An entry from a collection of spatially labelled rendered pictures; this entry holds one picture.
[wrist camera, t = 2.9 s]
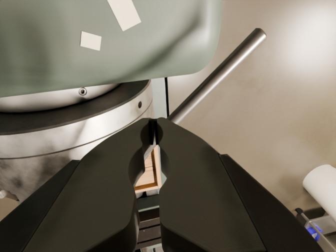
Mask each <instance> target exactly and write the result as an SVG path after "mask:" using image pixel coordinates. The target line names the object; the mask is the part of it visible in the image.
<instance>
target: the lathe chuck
mask: <svg viewBox="0 0 336 252"><path fill-rule="evenodd" d="M142 118H152V119H155V111H154V101H153V96H152V100H151V103H150V105H149V106H148V108H147V109H146V110H145V111H144V112H143V113H142V114H141V115H140V116H139V117H137V118H136V119H135V120H133V121H132V122H130V123H129V124H127V125H126V126H124V127H122V128H120V129H119V130H117V131H115V132H113V133H110V134H108V135H106V136H104V137H101V138H99V139H96V140H94V141H91V142H88V143H85V144H82V145H79V146H76V147H72V148H68V149H65V150H60V151H56V152H51V153H46V154H40V155H34V156H26V157H12V158H0V189H1V190H5V191H10V193H11V194H14V195H16V196H17V198H18V199H17V200H16V202H17V203H18V204H19V205H20V204H21V203H22V202H23V201H24V200H26V199H27V198H28V197H29V196H30V195H32V194H33V193H34V192H35V191H36V190H37V189H39V188H40V187H41V186H42V185H43V184H44V183H46V182H47V181H48V180H49V179H50V178H51V177H53V176H54V175H55V174H56V173H57V172H59V171H60V170H61V169H62V168H63V167H64V166H66V165H67V164H68V163H69V162H70V161H71V160H81V159H82V158H83V157H84V156H85V155H86V154H87V153H88V152H89V151H90V150H92V149H93V148H94V147H95V146H97V145H98V144H99V143H101V142H102V141H104V140H105V139H107V138H108V137H110V136H112V135H113V134H115V133H117V132H119V131H120V130H122V129H124V128H126V127H128V126H129V125H131V124H133V123H135V122H136V121H138V120H140V119H142Z"/></svg>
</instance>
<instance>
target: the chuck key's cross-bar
mask: <svg viewBox="0 0 336 252"><path fill-rule="evenodd" d="M266 39H267V34H266V33H265V32H264V31H263V30H262V29H261V28H255V29H254V30H253V31H252V32H251V33H250V34H249V35H248V36H247V37H246V38H245V40H244V41H243V42H242V43H241V44H240V45H239V46H238V47H237V48H236V49H235V50H234V51H233V52H232V53H231V54H230V55H229V56H228V57H227V58H226V59H225V60H224V61H223V62H222V63H221V64H220V65H219V66H218V67H217V68H216V69H215V70H214V71H213V72H212V73H211V74H210V75H209V76H208V77H207V78H206V79H205V80H204V81H203V82H202V83H201V84H200V85H199V86H198V87H197V88H196V89H195V90H194V91H193V92H192V93H191V94H190V95H189V96H188V97H187V98H186V99H185V100H184V101H183V102H182V103H181V104H180V105H179V106H178V107H177V108H176V109H175V110H174V111H173V112H172V113H171V114H170V115H169V116H168V117H167V118H166V119H168V120H170V121H171V122H173V123H175V124H177V125H178V124H179V123H180V122H181V121H182V120H184V119H185V118H186V117H187V116H188V115H189V114H190V113H191V112H192V111H193V110H194V109H195V108H196V107H197V106H198V105H199V104H200V103H201V102H202V101H203V100H204V99H205V98H206V97H207V96H208V95H209V94H210V93H211V92H212V91H213V90H214V89H215V88H216V87H218V86H219V85H220V84H221V83H222V82H223V81H224V80H225V79H226V78H227V77H228V76H229V75H230V74H231V73H232V72H233V71H234V70H235V69H236V68H237V67H238V66H239V65H240V64H241V63H242V62H243V61H244V60H245V59H246V58H247V57H248V56H249V55H250V54H252V53H253V52H254V51H255V50H256V49H257V48H258V47H259V46H260V45H261V44H262V43H263V42H264V41H265V40H266ZM156 146H157V145H156V137H155V132H154V141H153V145H150V147H149V148H148V149H147V151H146V152H145V154H144V157H145V156H146V155H147V154H148V153H150V152H151V151H152V150H153V149H154V148H155V147H156Z"/></svg>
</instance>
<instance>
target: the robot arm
mask: <svg viewBox="0 0 336 252"><path fill-rule="evenodd" d="M154 136H155V143H156V145H158V146H159V147H160V163H161V172H162V173H163V174H164V175H165V177H166V181H165V182H164V184H163V185H162V187H161V188H160V190H159V219H160V232H161V244H162V249H163V251H164V252H324V251H323V249H322V248H321V247H320V245H319V244H318V243H317V241H316V240H315V239H314V238H313V236H312V235H311V234H310V233H309V231H308V230H307V229H306V228H305V227H304V226H303V224H302V223H301V222H300V221H299V220H298V219H297V218H296V217H295V216H294V215H293V214H292V213H291V212H290V211H289V210H288V209H287V208H286V207H285V206H284V205H283V204H282V203H281V202H280V201H279V200H278V199H277V198H276V197H275V196H274V195H272V194H271V193H270V192H269V191H268V190H267V189H266V188H265V187H264V186H262V185H261V184H260V183H259V182H258V181H257V180H256V179H255V178H254V177H252V176H251V175H250V174H249V173H248V172H247V171H246V170H245V169H244V168H242V167H241V166H240V165H239V164H238V163H237V162H236V161H235V160H234V159H232V158H231V157H230V156H229V155H228V154H220V153H219V152H218V151H217V150H216V149H215V148H214V147H212V146H211V145H210V144H209V143H208V142H206V141H205V140H204V139H202V138H201V137H199V136H197V135H196V134H194V133H192V132H190V131H188V130H187V129H185V128H183V127H181V126H179V125H177V124H175V123H174V122H172V121H170V120H168V119H166V118H164V117H159V118H150V117H145V118H141V119H140V120H138V121H136V122H134V123H132V124H131V125H129V126H127V127H125V128H124V129H122V130H120V131H118V132H117V133H115V134H113V135H111V136H110V137H108V138H106V139H105V140H103V141H102V142H101V143H99V144H98V145H96V146H95V147H94V148H93V149H92V150H90V151H89V152H88V153H87V154H86V155H85V156H84V157H83V158H82V159H81V160H75V159H73V160H71V161H70V162H69V163H68V164H67V165H65V166H64V167H63V168H62V169H61V170H60V171H58V172H57V173H56V174H55V175H54V176H53V177H51V178H50V179H49V180H48V181H47V182H46V183H44V184H43V185H42V186H41V187H40V188H38V189H37V190H36V191H35V192H34V193H33V194H31V195H30V196H29V197H28V198H27V199H26V200H24V201H23V202H22V203H21V204H20V205H19V206H17V207H16V208H15V209H14V210H13V211H11V212H10V213H9V214H8V215H7V216H6V217H5V218H4V219H2V220H1V221H0V252H135V250H136V247H137V241H138V234H139V227H140V216H139V210H138V204H137V198H136V192H135V186H136V184H137V182H138V180H139V178H140V177H141V176H142V175H143V174H144V173H145V170H146V168H145V160H144V155H145V152H146V151H147V149H148V148H149V147H150V146H151V145H153V144H154Z"/></svg>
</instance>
